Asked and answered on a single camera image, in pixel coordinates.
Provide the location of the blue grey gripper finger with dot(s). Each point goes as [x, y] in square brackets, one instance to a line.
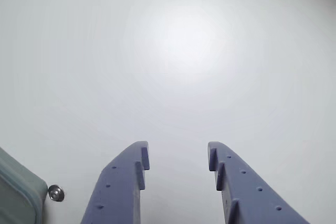
[118, 195]
[249, 197]

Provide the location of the grey plastic container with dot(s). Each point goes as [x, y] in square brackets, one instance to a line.
[15, 195]

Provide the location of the silver screw head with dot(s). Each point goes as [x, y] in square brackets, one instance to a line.
[56, 193]

